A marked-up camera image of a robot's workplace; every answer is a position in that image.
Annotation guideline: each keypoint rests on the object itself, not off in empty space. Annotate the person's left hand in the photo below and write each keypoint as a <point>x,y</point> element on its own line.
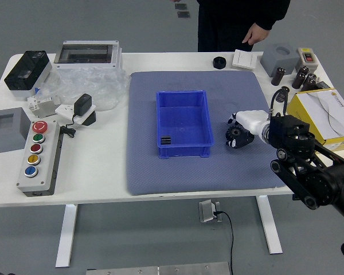
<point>256,33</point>

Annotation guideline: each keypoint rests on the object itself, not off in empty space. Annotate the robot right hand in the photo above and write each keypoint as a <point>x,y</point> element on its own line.
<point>250,118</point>

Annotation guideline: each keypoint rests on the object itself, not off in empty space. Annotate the big black gear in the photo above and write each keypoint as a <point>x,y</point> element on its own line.
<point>234,133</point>

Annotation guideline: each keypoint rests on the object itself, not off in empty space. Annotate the blue plastic box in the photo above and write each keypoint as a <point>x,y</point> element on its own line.
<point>186,114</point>

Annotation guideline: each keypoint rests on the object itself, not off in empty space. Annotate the small black gear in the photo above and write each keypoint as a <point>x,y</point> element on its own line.
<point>166,140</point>

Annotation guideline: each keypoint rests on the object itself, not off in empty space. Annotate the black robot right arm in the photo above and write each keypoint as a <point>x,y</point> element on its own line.
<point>318,172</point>

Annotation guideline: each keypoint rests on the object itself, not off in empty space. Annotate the small black box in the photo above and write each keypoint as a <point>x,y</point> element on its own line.
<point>324,85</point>

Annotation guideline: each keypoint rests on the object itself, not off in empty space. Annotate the grey five-button control box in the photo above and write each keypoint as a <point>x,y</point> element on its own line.
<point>35,160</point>

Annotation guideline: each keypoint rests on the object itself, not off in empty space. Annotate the white clear-lid distribution box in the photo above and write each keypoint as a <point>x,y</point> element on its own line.
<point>86,54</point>

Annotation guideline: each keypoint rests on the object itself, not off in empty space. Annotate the person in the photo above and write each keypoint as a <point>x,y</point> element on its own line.
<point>235,23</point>

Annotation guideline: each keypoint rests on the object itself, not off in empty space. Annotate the grey cube with round hole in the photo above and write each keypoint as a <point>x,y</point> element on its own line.
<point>278,58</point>

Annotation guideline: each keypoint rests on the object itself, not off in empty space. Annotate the black round knob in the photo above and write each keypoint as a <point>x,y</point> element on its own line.
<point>219,62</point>

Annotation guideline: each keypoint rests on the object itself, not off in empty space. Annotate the dark brown capacitor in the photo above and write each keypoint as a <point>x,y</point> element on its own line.
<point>278,76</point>
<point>298,80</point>
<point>309,82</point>
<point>303,70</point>

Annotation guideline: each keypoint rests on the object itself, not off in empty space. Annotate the grey-blue mat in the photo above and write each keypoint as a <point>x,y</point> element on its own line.
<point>206,174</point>

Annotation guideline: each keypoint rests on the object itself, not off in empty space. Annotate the yellow and white carton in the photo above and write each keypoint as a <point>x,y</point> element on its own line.
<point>324,114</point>

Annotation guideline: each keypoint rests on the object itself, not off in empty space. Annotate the dark floor plate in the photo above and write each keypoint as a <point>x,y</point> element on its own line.
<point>183,14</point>
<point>180,6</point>

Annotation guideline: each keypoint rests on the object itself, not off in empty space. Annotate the white table leg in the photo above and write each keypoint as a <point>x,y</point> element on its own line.
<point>66,235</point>
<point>271,229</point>

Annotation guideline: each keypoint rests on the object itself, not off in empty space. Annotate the silver floor socket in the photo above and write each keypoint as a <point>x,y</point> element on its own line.
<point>206,212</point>

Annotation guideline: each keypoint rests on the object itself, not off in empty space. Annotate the grey cube with square hole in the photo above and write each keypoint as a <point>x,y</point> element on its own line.
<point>5,137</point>

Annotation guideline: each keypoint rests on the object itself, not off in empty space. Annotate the clear plastic bag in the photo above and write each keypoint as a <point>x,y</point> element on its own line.
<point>103,86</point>

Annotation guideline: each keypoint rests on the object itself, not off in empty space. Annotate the black socket base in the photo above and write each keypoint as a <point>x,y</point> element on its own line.
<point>90,120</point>

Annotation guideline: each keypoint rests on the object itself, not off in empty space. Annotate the grey metal plate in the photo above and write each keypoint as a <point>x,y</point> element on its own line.
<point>160,270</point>

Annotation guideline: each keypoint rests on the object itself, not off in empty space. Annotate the black power adapter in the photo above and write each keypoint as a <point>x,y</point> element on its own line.
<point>83,104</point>

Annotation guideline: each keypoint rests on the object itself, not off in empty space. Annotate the white circuit breaker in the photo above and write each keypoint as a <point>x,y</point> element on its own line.
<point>44,107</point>

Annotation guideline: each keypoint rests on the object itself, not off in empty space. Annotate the white power socket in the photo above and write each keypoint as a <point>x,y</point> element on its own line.
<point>63,111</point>

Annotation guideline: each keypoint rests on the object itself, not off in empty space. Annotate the white wall switch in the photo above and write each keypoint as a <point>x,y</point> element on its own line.
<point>244,59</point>

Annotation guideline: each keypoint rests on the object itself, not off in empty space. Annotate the grey two-button switch box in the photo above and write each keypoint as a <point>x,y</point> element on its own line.
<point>307,58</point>

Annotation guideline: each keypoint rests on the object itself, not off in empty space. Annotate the black-lidded enclosure box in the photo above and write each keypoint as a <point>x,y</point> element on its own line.
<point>25,71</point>

